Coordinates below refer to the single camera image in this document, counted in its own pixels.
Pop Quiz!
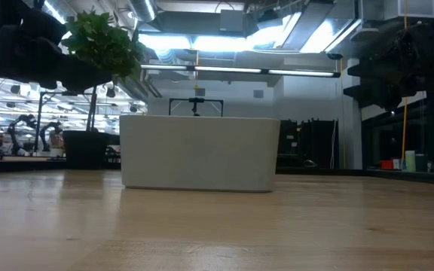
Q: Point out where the black cabinet row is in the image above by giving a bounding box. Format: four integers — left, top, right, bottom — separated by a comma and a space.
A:
277, 118, 341, 170

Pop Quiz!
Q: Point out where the light green cup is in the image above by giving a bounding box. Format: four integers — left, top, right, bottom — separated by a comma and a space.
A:
405, 150, 417, 172

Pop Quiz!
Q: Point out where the black table frame rail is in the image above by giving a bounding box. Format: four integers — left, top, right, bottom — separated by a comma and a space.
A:
275, 166, 434, 186

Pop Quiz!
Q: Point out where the yellow hanging cable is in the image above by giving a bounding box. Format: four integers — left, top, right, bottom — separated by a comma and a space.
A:
400, 0, 409, 170

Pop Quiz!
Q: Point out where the black frame with camera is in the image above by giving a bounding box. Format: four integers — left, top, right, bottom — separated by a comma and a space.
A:
168, 97, 225, 117

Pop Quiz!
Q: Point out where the black plant pot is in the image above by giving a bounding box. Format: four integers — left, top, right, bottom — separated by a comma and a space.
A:
62, 129, 111, 171

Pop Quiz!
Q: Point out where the green leafy plant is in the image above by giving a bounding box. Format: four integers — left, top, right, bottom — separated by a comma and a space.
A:
61, 10, 147, 132

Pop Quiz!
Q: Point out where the wooden background table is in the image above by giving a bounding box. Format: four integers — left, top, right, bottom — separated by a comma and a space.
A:
0, 154, 67, 174

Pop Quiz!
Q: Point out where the long ceiling light strip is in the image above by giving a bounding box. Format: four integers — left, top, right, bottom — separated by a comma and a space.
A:
140, 62, 341, 79

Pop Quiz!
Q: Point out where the white plastic basket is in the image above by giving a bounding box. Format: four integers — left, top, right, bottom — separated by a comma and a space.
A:
119, 114, 281, 193

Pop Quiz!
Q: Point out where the silver ceiling duct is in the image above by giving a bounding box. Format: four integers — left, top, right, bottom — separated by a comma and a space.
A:
128, 0, 157, 23

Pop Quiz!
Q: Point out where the dark green bottle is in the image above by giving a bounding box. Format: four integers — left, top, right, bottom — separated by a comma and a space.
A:
415, 153, 428, 173

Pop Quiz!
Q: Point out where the thin white cable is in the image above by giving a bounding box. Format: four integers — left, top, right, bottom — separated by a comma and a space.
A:
329, 119, 338, 169

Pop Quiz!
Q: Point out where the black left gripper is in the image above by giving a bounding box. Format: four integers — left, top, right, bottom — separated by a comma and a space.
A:
0, 24, 112, 93

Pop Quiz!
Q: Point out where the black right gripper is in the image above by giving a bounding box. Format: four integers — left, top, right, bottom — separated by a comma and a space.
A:
343, 24, 434, 111

